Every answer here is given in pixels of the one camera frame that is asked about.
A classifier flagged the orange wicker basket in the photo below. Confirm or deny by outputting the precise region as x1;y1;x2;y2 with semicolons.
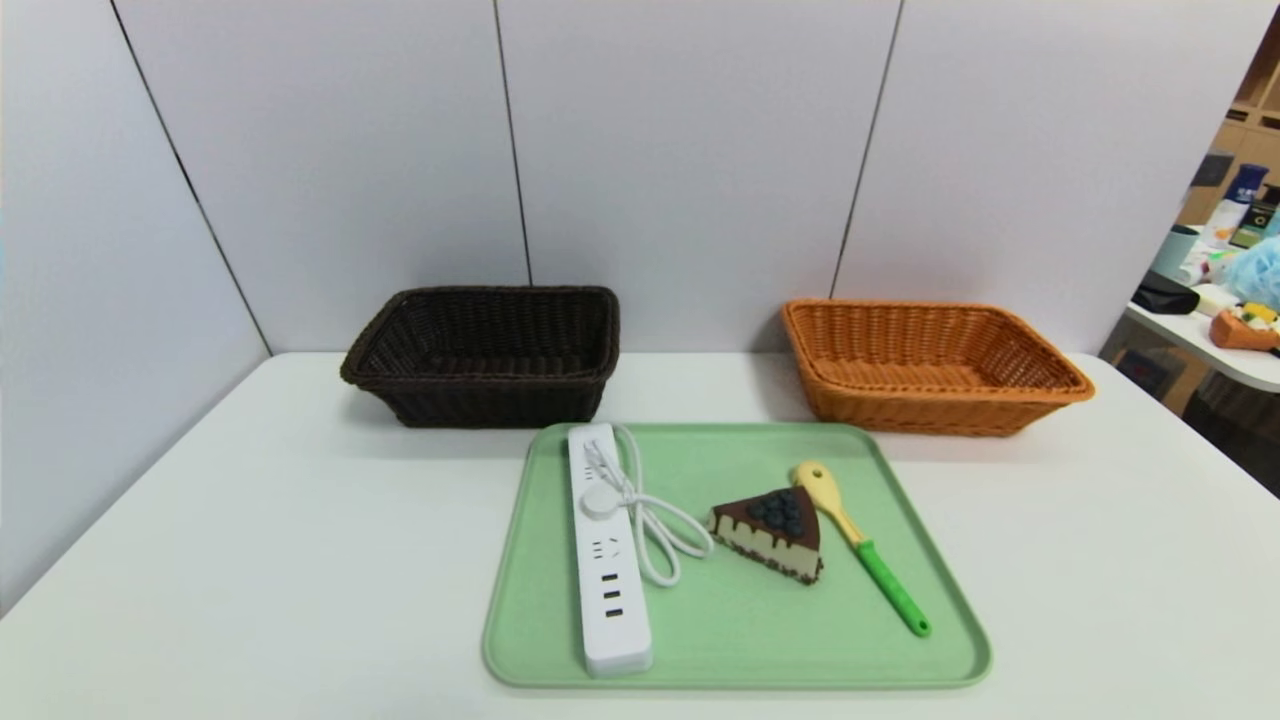
781;298;1096;438

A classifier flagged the dark product box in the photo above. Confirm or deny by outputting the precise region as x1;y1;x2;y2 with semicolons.
1232;185;1280;249

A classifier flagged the white side table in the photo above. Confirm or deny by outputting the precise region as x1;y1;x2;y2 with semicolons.
1125;300;1280;393

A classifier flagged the orange toy food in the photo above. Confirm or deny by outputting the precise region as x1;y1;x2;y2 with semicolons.
1209;305;1280;352

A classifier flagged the white power strip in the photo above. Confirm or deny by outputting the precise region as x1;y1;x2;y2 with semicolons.
567;423;654;679

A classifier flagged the dark brown wicker basket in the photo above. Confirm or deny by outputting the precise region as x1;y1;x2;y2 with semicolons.
339;285;621;429

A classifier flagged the teal cup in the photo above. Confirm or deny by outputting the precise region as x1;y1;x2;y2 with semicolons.
1150;224;1201;286

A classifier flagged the light blue plastic bag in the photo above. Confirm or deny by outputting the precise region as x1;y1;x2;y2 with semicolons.
1222;238;1280;311

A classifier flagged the chocolate blueberry cake slice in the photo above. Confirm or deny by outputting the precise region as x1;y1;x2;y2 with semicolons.
706;487;825;587

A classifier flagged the yellow spork with green handle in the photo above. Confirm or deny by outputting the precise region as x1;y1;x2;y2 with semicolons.
792;461;932;639

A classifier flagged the wooden shelf unit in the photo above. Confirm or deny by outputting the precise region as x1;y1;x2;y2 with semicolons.
1180;10;1280;226

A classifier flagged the light green plastic tray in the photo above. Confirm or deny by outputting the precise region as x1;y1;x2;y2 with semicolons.
482;421;993;691

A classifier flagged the white power strip cord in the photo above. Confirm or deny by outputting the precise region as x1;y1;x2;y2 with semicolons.
583;424;715;589

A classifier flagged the blue capped bottle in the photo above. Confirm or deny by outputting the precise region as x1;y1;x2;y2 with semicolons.
1218;163;1269;236

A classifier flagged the black pouch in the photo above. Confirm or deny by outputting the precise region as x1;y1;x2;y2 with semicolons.
1133;271;1201;316

